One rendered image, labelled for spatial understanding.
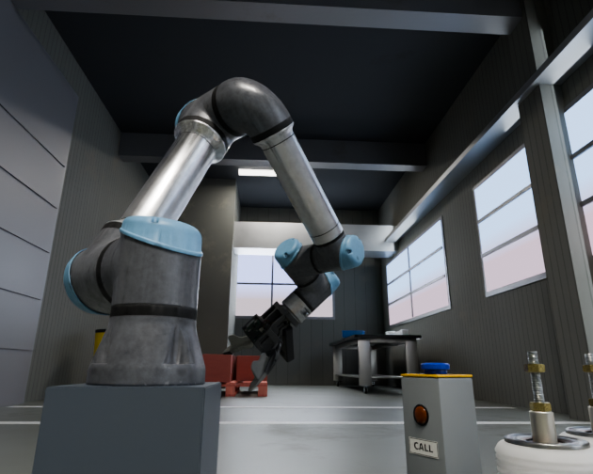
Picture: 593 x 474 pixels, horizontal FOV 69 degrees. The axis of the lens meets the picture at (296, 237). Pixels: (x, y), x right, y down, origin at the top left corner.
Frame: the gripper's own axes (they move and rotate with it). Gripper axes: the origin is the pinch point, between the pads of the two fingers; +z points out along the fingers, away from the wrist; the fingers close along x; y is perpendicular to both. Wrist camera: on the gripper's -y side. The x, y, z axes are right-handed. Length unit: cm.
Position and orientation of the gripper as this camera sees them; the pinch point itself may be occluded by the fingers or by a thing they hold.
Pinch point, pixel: (236, 372)
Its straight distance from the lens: 115.0
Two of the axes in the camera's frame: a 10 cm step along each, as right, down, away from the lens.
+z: -7.2, 6.7, -1.7
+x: 5.4, 3.9, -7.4
